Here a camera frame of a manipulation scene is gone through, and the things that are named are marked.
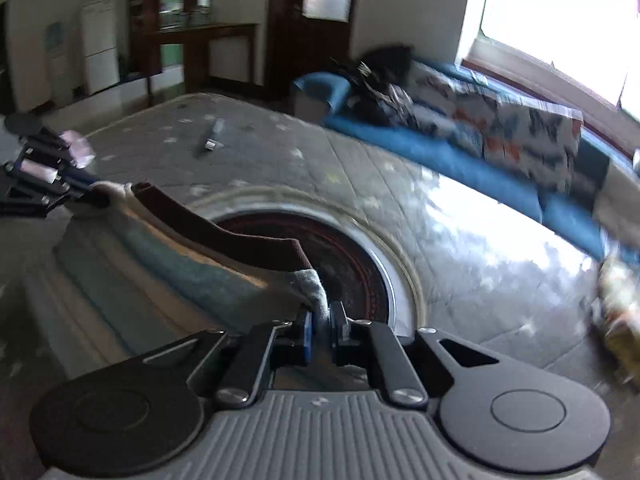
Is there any grey cushion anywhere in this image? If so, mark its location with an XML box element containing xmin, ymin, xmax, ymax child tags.
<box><xmin>592</xmin><ymin>160</ymin><xmax>640</xmax><ymax>241</ymax></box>

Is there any plastic bag with folded cloth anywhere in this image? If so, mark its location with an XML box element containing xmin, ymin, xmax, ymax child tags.
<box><xmin>592</xmin><ymin>250</ymin><xmax>640</xmax><ymax>387</ymax></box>

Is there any dark wooden glass cabinet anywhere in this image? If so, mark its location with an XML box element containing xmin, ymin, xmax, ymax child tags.
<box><xmin>127</xmin><ymin>0</ymin><xmax>259</xmax><ymax>106</ymax></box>

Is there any dark wooden door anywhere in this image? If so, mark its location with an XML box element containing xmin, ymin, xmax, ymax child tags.
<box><xmin>262</xmin><ymin>0</ymin><xmax>362</xmax><ymax>107</ymax></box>

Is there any white refrigerator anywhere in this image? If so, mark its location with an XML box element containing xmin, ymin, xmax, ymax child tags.
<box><xmin>80</xmin><ymin>0</ymin><xmax>122</xmax><ymax>96</ymax></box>

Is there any small dark object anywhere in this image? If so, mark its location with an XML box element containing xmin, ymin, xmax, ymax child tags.
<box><xmin>195</xmin><ymin>116</ymin><xmax>224</xmax><ymax>158</ymax></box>

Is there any large window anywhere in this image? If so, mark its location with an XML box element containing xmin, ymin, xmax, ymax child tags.
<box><xmin>457</xmin><ymin>0</ymin><xmax>640</xmax><ymax>121</ymax></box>

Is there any water dispenser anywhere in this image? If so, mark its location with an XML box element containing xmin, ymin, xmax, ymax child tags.
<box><xmin>44</xmin><ymin>20</ymin><xmax>69</xmax><ymax>106</ymax></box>

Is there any round table heater recess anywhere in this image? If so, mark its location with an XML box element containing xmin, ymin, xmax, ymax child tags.
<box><xmin>187</xmin><ymin>185</ymin><xmax>426</xmax><ymax>335</ymax></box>

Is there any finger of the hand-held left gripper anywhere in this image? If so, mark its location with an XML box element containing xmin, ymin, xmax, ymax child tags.
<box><xmin>20</xmin><ymin>127</ymin><xmax>98</xmax><ymax>183</ymax></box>
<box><xmin>0</xmin><ymin>160</ymin><xmax>110</xmax><ymax>217</ymax></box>

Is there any butterfly print pillow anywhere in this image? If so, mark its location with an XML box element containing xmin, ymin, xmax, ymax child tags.
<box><xmin>407</xmin><ymin>62</ymin><xmax>501</xmax><ymax>156</ymax></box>
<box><xmin>482</xmin><ymin>97</ymin><xmax>584</xmax><ymax>193</ymax></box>

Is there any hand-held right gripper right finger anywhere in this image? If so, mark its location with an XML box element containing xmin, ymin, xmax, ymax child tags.
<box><xmin>327</xmin><ymin>301</ymin><xmax>501</xmax><ymax>406</ymax></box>

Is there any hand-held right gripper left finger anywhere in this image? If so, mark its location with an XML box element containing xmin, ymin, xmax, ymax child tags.
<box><xmin>142</xmin><ymin>310</ymin><xmax>317</xmax><ymax>407</ymax></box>

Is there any black bag pile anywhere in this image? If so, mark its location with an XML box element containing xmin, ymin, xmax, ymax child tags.
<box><xmin>330</xmin><ymin>45</ymin><xmax>417</xmax><ymax>127</ymax></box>

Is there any blue sofa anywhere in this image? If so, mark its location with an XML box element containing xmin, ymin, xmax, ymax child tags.
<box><xmin>292</xmin><ymin>57</ymin><xmax>640</xmax><ymax>261</ymax></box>

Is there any striped blue and beige towel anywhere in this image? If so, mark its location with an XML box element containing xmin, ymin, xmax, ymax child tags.
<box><xmin>22</xmin><ymin>180</ymin><xmax>331</xmax><ymax>391</ymax></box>

